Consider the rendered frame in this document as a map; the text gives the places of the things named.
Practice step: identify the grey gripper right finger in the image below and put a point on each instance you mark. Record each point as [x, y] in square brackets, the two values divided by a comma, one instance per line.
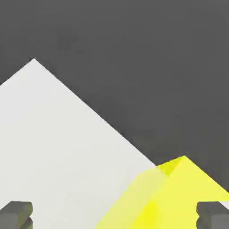
[212, 214]

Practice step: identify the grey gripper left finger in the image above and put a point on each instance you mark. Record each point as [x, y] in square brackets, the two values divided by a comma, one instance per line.
[15, 213]

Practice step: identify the large yellow box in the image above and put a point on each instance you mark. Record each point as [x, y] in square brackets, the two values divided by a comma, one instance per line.
[171, 200]

